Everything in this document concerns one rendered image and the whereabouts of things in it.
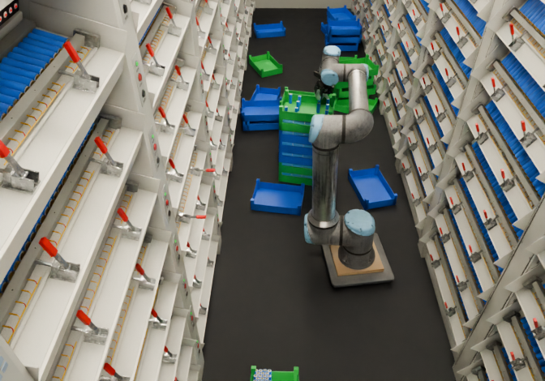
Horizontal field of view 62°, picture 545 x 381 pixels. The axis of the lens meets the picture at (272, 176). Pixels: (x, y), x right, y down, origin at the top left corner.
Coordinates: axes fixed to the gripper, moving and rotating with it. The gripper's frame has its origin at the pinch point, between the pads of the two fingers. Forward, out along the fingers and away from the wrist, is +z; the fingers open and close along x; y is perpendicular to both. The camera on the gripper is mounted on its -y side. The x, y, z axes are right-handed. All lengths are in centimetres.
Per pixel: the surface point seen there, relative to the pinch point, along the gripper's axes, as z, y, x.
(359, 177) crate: 48, 31, 24
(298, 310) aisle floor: 28, 107, -49
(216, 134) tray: 0, 13, -65
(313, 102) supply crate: 6.5, -2.4, -1.9
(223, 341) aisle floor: 27, 112, -87
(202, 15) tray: -57, -12, -64
